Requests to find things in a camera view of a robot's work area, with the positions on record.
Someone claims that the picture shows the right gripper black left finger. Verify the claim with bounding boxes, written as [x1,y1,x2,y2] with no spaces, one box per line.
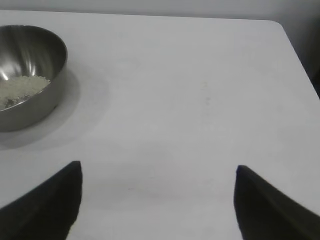
[0,161,83,240]

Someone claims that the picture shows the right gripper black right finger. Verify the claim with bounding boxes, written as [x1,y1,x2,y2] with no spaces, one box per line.
[233,165,320,240]

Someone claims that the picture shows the white rice grains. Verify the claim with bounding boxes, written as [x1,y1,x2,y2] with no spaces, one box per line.
[0,75,52,111]

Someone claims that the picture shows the stainless steel mixing bowl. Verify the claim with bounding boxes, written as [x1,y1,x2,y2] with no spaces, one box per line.
[0,24,69,133]

